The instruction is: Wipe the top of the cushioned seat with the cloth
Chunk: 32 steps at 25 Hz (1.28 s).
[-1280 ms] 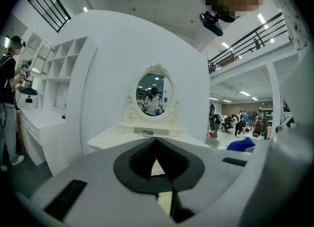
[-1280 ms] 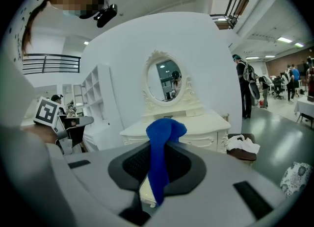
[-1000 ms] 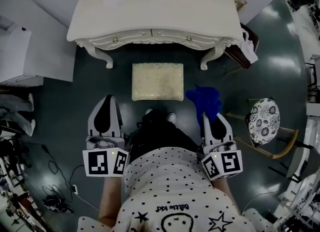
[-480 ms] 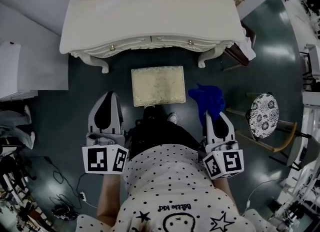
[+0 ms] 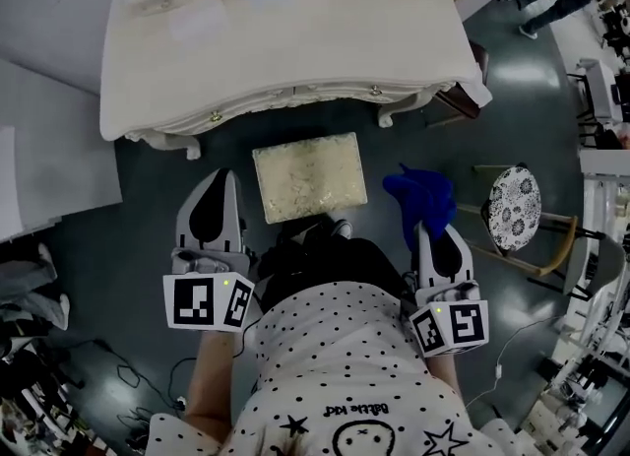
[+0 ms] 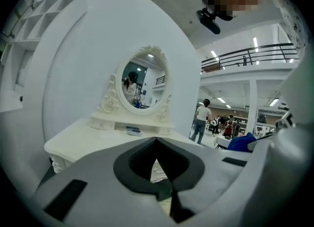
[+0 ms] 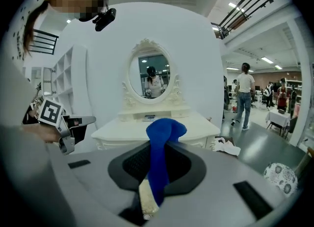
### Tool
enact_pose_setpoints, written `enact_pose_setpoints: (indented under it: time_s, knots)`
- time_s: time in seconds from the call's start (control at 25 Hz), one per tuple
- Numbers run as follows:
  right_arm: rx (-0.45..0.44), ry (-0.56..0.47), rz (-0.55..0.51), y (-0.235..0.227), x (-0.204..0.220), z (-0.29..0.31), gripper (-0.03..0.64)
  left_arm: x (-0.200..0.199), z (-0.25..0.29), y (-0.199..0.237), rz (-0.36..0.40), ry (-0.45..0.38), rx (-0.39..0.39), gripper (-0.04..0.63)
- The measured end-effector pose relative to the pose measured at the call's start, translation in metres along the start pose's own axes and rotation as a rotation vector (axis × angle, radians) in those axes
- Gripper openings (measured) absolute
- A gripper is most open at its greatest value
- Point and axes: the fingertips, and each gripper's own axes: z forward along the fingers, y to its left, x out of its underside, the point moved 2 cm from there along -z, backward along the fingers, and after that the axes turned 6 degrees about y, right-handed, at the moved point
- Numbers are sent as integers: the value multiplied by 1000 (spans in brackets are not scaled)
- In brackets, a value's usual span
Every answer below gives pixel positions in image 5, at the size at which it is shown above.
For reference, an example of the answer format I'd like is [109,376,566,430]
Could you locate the white device on black stand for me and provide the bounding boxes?
[565,57,630,138]

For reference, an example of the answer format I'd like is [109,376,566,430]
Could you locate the white charger cable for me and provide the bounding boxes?
[465,315,563,409]

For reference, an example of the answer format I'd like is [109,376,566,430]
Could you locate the black floor cable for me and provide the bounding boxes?
[115,344,198,411]

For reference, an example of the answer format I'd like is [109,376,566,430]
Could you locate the white shelf rack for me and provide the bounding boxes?
[516,148,630,445]

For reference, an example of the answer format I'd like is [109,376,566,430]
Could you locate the person's left forearm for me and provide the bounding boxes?
[184,329,257,445]

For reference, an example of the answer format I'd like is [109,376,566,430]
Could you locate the white cabinet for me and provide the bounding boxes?
[0,57,124,243]

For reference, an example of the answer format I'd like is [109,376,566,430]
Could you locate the cream upholstered stool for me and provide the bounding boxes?
[251,131,369,226]

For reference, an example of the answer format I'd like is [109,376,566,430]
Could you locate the white carved dressing table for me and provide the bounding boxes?
[97,0,486,160]

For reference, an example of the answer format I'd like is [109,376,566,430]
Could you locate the person's black trousers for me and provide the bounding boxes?
[258,220,410,313]

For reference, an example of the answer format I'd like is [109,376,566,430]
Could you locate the person's polka dot shirt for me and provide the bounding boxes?
[147,281,523,456]

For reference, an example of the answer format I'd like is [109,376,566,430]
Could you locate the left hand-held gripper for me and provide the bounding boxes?
[162,167,256,334]

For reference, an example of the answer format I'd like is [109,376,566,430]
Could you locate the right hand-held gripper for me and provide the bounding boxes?
[408,221,489,359]

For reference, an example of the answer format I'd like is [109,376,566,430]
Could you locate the person's right forearm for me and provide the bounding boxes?
[425,353,463,397]

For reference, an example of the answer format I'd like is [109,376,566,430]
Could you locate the floral cushion wooden stool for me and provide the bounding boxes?
[457,162,606,278]

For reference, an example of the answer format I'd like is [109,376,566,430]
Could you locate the blue cloth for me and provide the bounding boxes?
[382,163,459,252]

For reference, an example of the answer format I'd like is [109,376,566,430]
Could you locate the grey chair black frame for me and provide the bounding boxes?
[529,234,629,303]

